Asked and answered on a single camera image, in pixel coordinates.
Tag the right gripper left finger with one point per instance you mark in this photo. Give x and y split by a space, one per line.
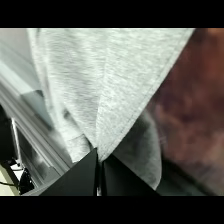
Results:
81 178

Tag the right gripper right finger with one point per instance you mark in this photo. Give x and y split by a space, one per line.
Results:
123 180

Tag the grey garment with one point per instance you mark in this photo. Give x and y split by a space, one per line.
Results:
110 83

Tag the silver frame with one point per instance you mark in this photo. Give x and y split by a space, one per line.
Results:
30 133

